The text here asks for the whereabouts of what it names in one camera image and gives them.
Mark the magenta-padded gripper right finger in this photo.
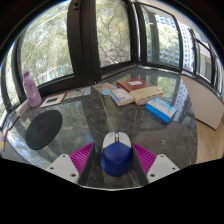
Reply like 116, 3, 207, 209
130, 142, 181, 186

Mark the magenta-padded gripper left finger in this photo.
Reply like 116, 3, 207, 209
45, 142, 98, 186

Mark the blue and white computer mouse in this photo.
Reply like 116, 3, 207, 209
100, 131, 134, 178

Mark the black round mouse pad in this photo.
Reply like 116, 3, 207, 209
25, 109, 64, 151

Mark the blue and white box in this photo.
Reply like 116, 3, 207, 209
145, 97, 178, 124

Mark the orange-edged photo booklet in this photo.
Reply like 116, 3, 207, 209
39, 92, 68, 108

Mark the thick cream book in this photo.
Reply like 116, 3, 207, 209
129, 85, 164, 106

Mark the folded map pamphlet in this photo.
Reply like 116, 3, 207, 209
64, 86, 92, 101

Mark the white and blue book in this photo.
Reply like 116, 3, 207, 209
109, 87, 135, 107

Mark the yellow and purple packet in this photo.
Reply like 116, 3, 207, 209
0, 129, 8, 152

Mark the colourful thin pamphlet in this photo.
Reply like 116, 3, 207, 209
92, 81, 118, 97

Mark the purple detergent bottle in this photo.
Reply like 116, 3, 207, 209
22, 68, 43, 108

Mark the black cable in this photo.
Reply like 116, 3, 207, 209
1, 111, 21, 133

